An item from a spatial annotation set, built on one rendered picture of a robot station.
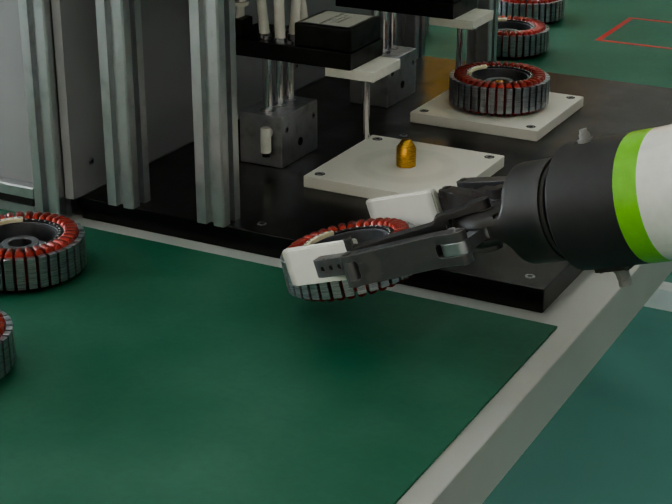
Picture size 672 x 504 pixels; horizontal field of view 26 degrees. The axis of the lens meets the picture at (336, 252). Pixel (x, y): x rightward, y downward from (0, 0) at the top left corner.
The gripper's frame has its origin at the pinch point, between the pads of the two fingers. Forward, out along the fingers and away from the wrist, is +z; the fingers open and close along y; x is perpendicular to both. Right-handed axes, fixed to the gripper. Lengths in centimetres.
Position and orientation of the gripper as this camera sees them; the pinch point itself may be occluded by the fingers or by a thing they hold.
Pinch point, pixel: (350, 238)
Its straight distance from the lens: 116.7
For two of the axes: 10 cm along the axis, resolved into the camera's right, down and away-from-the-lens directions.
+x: -3.0, -9.3, -2.1
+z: -7.7, 1.0, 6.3
